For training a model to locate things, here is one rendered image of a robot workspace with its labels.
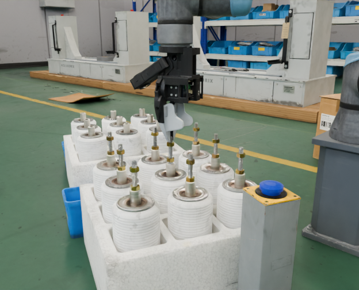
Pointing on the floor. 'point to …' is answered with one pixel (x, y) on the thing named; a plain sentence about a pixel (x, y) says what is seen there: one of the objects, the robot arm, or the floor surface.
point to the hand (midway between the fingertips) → (168, 134)
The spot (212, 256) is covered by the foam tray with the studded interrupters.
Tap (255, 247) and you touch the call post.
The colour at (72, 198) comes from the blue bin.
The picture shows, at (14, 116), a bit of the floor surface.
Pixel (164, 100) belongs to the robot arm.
